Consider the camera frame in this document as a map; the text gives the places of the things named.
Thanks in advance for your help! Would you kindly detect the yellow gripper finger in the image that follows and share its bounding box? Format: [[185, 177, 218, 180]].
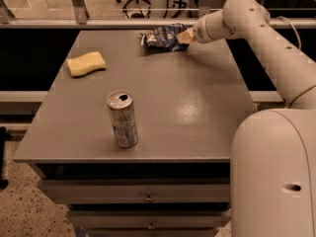
[[177, 28, 195, 44]]

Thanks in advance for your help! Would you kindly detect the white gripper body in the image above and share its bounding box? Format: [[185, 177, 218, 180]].
[[193, 10, 227, 43]]

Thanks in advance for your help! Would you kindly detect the blue chip bag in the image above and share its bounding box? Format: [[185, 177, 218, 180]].
[[140, 23, 188, 51]]

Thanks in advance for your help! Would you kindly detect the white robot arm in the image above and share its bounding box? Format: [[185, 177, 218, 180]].
[[178, 0, 316, 237]]

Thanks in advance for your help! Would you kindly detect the silver redbull can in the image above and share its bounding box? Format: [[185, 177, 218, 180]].
[[107, 90, 137, 148]]

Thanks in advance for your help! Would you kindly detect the yellow sponge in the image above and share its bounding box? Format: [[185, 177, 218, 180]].
[[66, 51, 106, 77]]

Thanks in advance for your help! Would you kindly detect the grey metal railing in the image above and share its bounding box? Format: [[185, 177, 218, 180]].
[[1, 0, 316, 29]]

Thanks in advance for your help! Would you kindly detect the grey drawer cabinet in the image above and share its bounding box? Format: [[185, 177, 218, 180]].
[[15, 30, 255, 237]]

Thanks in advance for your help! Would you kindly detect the top grey drawer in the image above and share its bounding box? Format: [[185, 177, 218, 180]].
[[38, 179, 230, 204]]

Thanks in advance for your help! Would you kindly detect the grey drawer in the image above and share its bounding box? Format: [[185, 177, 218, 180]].
[[38, 179, 230, 204], [67, 211, 230, 230], [88, 229, 219, 237]]

